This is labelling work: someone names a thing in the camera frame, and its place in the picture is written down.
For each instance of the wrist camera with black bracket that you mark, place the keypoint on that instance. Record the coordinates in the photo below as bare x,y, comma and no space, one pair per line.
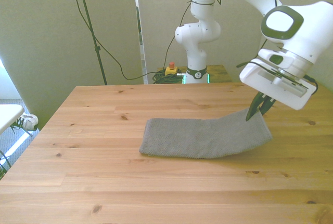
294,80

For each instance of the white chair seat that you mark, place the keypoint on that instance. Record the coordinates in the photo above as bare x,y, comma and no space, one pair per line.
7,115

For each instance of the black camera stand pole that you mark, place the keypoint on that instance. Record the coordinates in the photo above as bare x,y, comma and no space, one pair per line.
90,24

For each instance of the white sneaker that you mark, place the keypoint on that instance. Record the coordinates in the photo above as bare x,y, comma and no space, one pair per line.
30,122

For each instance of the grey towel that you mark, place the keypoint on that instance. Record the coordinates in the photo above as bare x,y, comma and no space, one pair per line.
197,138

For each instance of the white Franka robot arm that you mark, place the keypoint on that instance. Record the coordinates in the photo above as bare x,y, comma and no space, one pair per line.
200,34

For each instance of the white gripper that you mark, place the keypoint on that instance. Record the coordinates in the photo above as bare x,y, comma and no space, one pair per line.
262,83

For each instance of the yellow emergency stop button box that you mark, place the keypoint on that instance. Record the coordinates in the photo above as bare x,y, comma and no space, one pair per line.
171,71

